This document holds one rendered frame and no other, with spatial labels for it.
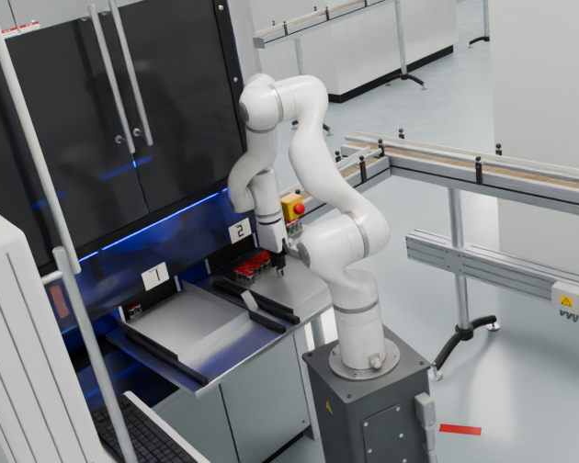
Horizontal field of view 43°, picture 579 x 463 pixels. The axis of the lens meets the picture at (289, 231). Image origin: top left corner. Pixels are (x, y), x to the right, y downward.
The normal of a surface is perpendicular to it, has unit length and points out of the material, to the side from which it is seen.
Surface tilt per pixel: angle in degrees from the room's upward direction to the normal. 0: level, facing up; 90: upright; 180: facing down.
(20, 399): 90
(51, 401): 90
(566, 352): 0
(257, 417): 90
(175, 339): 0
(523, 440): 0
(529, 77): 90
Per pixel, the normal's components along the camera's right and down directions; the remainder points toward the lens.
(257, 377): 0.67, 0.22
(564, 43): -0.72, 0.41
